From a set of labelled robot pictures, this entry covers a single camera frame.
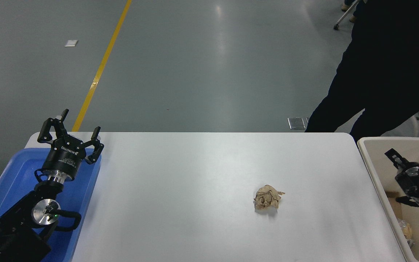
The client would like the silver floor plate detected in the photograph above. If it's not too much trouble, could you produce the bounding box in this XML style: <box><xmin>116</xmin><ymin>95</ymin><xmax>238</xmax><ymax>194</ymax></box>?
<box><xmin>288</xmin><ymin>117</ymin><xmax>309</xmax><ymax>130</ymax></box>

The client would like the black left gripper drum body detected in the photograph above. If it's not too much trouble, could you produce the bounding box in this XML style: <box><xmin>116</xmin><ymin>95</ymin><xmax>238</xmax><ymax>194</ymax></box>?
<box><xmin>42</xmin><ymin>134</ymin><xmax>87</xmax><ymax>181</ymax></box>

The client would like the brown cardboard piece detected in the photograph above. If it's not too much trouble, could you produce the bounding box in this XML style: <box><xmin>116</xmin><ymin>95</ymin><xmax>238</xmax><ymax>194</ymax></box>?
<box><xmin>386</xmin><ymin>191</ymin><xmax>403</xmax><ymax>219</ymax></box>

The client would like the large pale plastic bin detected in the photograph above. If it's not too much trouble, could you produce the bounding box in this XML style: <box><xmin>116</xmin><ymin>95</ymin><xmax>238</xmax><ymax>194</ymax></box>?
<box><xmin>357</xmin><ymin>137</ymin><xmax>419</xmax><ymax>262</ymax></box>

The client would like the walking person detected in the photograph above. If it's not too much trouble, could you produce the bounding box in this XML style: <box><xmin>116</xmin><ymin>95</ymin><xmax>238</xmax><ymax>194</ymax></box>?
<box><xmin>341</xmin><ymin>0</ymin><xmax>359</xmax><ymax>23</ymax></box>

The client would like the standing person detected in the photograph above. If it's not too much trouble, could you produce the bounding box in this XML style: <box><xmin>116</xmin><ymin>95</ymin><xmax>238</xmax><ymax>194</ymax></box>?
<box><xmin>305</xmin><ymin>0</ymin><xmax>419</xmax><ymax>144</ymax></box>

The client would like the blue plastic tray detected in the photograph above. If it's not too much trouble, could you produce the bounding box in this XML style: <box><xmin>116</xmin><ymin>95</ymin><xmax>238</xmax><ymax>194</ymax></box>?
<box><xmin>0</xmin><ymin>147</ymin><xmax>103</xmax><ymax>262</ymax></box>

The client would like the metal leg with caster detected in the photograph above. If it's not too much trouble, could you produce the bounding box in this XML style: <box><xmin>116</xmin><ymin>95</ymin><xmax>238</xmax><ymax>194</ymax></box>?
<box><xmin>333</xmin><ymin>0</ymin><xmax>361</xmax><ymax>31</ymax></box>

